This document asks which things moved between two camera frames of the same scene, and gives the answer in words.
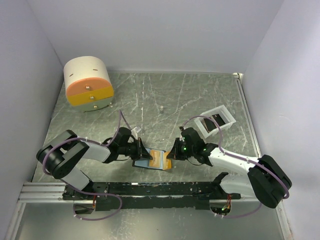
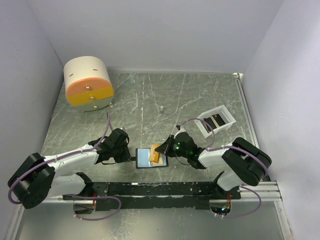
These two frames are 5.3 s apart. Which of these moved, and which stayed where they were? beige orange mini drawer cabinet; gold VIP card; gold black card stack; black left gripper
Moved: gold VIP card; black left gripper
Stayed: beige orange mini drawer cabinet; gold black card stack
